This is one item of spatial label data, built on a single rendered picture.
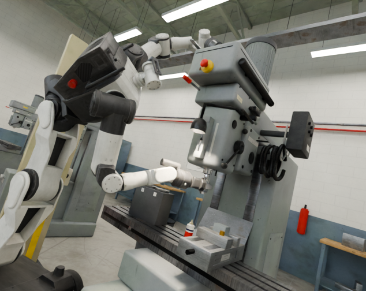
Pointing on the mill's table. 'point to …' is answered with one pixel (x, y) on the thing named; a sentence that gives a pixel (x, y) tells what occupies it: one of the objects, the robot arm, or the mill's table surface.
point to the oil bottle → (189, 229)
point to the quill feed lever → (235, 152)
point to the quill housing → (219, 140)
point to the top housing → (227, 70)
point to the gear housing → (226, 97)
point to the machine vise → (209, 252)
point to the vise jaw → (214, 237)
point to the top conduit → (255, 81)
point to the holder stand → (152, 204)
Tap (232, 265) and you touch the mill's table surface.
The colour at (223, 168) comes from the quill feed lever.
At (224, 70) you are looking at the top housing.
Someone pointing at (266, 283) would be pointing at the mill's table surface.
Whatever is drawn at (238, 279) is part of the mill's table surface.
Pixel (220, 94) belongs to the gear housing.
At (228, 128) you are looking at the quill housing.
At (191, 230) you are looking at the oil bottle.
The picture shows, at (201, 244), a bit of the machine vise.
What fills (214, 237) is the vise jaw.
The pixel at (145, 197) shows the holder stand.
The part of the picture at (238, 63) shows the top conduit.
